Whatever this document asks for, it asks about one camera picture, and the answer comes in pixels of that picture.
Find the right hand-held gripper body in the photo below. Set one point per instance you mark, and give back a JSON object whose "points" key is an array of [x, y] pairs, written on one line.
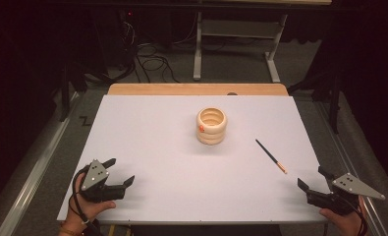
{"points": [[340, 198]]}

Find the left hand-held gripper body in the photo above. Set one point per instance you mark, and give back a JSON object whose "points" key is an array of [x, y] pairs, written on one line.
{"points": [[95, 178]]}

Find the black pencil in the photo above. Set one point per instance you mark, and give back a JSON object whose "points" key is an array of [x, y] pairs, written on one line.
{"points": [[270, 155]]}

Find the cream ringed pen holder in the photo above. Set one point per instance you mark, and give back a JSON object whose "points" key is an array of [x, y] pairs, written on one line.
{"points": [[211, 131]]}

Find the person's right hand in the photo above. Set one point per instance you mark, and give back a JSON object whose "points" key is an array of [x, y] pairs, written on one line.
{"points": [[347, 224]]}

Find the person's left hand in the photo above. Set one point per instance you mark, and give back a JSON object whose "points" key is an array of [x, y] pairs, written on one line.
{"points": [[90, 211]]}

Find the white table mat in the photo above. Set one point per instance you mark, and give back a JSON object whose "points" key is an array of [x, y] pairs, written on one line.
{"points": [[181, 170]]}

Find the dark metal stand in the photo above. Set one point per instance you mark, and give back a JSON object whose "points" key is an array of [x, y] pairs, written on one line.
{"points": [[335, 98], [65, 95]]}

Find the wooden table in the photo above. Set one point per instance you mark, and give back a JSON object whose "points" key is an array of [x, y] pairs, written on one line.
{"points": [[168, 89]]}

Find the grey floor rail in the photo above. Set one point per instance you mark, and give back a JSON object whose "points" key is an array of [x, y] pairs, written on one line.
{"points": [[345, 157], [34, 173]]}

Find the grey metal desk frame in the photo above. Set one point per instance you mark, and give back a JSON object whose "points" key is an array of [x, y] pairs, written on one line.
{"points": [[198, 59]]}

